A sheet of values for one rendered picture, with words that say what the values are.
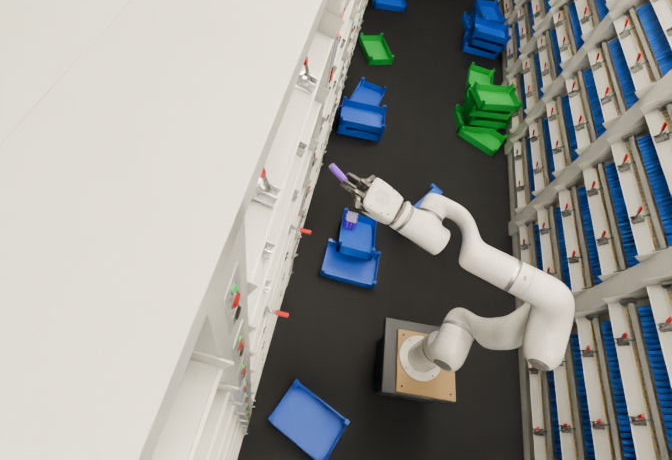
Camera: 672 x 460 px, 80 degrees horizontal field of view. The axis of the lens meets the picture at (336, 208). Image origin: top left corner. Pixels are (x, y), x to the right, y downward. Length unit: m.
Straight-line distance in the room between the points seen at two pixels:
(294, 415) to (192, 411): 1.53
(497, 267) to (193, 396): 0.81
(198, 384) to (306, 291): 1.68
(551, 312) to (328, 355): 1.23
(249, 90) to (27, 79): 0.20
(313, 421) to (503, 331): 1.04
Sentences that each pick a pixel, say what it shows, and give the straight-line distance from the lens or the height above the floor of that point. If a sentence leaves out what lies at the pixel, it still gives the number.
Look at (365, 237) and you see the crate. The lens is 2.34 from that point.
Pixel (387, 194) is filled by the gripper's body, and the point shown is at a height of 1.17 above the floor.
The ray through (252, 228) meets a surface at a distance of 0.61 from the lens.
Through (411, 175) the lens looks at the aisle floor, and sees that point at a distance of 2.75.
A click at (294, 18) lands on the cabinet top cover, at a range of 0.54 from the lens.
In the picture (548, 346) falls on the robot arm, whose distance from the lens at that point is 1.23.
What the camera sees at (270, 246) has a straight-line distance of 0.80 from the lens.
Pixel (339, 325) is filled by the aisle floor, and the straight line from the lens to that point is 2.17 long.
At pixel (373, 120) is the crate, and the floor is 0.08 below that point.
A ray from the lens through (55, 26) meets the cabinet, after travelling 0.53.
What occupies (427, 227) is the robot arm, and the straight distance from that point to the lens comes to 1.13.
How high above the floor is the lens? 2.05
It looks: 56 degrees down
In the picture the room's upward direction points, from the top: 18 degrees clockwise
